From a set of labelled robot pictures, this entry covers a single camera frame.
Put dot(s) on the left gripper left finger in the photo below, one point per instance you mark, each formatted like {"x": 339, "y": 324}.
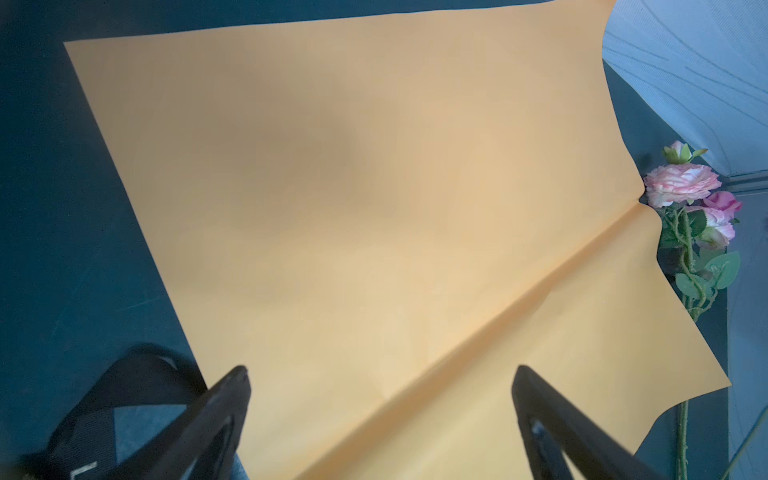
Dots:
{"x": 201, "y": 443}

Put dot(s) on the light pink fake rose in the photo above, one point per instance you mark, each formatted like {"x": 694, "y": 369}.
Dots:
{"x": 676, "y": 190}

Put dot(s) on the orange wrapping paper sheet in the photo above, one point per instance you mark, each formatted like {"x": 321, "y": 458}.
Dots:
{"x": 383, "y": 217}

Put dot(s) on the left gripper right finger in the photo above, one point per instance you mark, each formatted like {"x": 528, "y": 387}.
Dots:
{"x": 556, "y": 433}

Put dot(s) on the black printed ribbon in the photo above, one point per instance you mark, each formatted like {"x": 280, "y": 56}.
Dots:
{"x": 136, "y": 397}

